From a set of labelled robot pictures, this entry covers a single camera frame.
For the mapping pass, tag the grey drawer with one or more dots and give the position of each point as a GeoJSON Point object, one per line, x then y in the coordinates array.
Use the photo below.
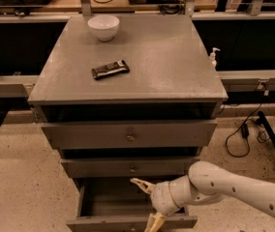
{"type": "Point", "coordinates": [129, 134]}
{"type": "Point", "coordinates": [127, 167]}
{"type": "Point", "coordinates": [110, 204]}

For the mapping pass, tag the grey bottom drawer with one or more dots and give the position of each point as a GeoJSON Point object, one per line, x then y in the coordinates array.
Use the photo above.
{"type": "Point", "coordinates": [110, 204]}

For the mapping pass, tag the grey wooden drawer cabinet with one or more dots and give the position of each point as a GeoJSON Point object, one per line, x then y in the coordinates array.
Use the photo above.
{"type": "Point", "coordinates": [170, 79]}

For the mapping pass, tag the grey middle drawer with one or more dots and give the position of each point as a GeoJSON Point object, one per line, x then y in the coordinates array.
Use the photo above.
{"type": "Point", "coordinates": [127, 167]}

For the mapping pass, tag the black snack bar wrapper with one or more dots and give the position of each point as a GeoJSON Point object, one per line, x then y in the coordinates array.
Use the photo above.
{"type": "Point", "coordinates": [110, 69]}

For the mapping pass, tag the grey top drawer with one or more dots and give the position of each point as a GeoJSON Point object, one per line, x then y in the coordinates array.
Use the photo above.
{"type": "Point", "coordinates": [129, 134]}

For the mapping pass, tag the white pump dispenser bottle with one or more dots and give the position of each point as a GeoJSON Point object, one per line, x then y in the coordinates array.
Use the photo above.
{"type": "Point", "coordinates": [212, 56]}

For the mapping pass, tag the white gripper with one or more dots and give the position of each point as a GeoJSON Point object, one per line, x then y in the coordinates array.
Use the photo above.
{"type": "Point", "coordinates": [161, 197]}

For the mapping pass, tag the white ceramic bowl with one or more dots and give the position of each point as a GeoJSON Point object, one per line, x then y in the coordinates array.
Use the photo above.
{"type": "Point", "coordinates": [104, 27]}

